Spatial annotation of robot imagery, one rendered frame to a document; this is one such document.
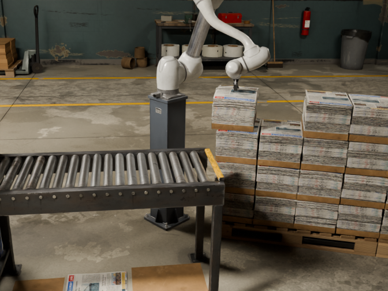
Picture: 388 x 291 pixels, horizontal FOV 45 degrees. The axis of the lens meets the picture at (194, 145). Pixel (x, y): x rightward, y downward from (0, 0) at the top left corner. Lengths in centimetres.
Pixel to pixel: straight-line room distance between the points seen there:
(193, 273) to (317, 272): 82
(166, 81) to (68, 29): 647
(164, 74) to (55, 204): 128
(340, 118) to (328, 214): 69
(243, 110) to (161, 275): 120
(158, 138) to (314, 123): 111
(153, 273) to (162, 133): 97
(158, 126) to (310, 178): 112
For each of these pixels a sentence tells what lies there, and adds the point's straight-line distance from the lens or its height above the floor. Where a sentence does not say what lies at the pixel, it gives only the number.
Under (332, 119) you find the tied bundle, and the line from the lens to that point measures 317.
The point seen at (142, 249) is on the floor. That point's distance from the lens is 342.
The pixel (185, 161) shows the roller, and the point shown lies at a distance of 276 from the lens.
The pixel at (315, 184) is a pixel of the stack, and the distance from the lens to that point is 332.
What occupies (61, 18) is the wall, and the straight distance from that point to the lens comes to 964.
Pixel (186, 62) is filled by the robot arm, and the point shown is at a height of 123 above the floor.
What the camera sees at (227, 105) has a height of 101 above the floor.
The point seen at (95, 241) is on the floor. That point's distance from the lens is 354.
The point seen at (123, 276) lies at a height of 1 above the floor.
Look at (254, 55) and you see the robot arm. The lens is 296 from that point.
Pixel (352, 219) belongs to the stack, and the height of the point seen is 27.
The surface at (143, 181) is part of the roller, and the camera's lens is 251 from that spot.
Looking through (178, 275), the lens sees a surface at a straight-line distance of 316.
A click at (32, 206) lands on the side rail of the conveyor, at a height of 73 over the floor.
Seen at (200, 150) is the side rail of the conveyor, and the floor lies 80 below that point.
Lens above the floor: 186
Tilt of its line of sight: 21 degrees down
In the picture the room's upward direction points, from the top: 2 degrees clockwise
